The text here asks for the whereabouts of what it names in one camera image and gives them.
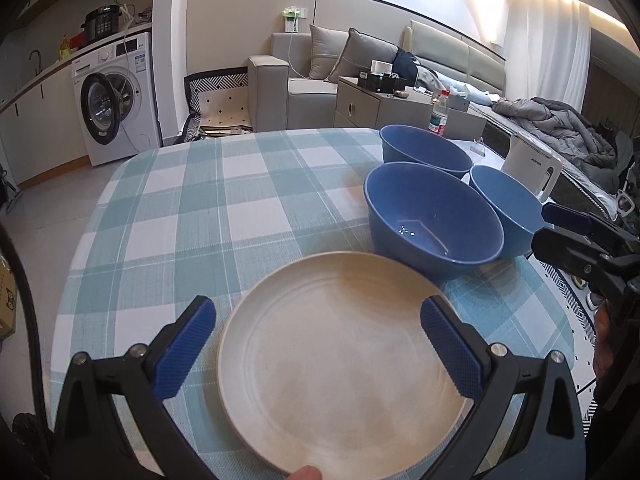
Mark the grey cushion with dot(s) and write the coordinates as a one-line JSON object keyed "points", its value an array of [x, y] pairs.
{"points": [[322, 50], [365, 55]]}

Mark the white box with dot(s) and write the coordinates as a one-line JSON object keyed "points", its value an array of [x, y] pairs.
{"points": [[382, 66]]}

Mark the white curtain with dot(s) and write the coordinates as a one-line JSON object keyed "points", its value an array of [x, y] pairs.
{"points": [[545, 45]]}

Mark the person's left hand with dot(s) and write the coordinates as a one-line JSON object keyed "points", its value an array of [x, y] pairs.
{"points": [[307, 474]]}

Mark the grey sofa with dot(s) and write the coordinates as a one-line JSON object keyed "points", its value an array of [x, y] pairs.
{"points": [[270, 95]]}

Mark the yellow printed cardboard box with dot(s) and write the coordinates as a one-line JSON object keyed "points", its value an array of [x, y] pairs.
{"points": [[6, 305]]}

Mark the white coffee table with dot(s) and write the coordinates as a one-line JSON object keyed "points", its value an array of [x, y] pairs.
{"points": [[492, 157]]}

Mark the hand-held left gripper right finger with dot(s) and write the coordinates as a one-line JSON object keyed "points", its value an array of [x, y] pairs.
{"points": [[450, 350]]}

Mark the dark blue garment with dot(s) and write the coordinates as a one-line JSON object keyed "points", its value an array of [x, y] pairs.
{"points": [[405, 67]]}

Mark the cream round plate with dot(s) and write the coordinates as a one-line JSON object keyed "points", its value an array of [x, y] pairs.
{"points": [[340, 360]]}

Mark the patterned cushions on floor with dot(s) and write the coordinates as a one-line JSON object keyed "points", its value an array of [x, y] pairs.
{"points": [[220, 105]]}

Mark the white kitchen counter cabinet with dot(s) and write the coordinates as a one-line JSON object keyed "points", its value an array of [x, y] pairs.
{"points": [[40, 125]]}

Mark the grey padded jacket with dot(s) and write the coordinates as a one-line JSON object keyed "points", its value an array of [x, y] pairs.
{"points": [[555, 130]]}

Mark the white electric kettle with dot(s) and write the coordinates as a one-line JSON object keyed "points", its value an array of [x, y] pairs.
{"points": [[525, 165]]}

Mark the black box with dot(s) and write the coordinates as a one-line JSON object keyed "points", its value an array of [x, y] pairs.
{"points": [[375, 82]]}

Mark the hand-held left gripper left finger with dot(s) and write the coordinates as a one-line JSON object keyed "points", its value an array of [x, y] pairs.
{"points": [[185, 345]]}

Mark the white washing machine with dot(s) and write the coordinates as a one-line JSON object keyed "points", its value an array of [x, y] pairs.
{"points": [[135, 110]]}

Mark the black pressure cooker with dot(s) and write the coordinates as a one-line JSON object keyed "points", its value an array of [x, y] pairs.
{"points": [[102, 25]]}

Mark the clear sign holder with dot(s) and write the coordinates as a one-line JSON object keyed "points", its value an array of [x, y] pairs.
{"points": [[479, 146]]}

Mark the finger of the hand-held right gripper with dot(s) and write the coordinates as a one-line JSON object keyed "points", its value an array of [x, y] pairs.
{"points": [[565, 216], [565, 252]]}

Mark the yellow oil bottle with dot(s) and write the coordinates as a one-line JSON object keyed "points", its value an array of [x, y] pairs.
{"points": [[64, 47]]}

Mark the blue bowl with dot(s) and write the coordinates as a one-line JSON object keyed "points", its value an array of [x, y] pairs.
{"points": [[425, 195], [425, 145], [505, 200]]}

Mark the grey side cabinet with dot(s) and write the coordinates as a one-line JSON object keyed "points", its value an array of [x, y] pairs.
{"points": [[360, 105]]}

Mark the chrome faucet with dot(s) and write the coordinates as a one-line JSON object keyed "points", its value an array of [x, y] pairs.
{"points": [[37, 60]]}

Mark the plastic water bottle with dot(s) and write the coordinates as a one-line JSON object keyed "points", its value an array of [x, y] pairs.
{"points": [[439, 115]]}

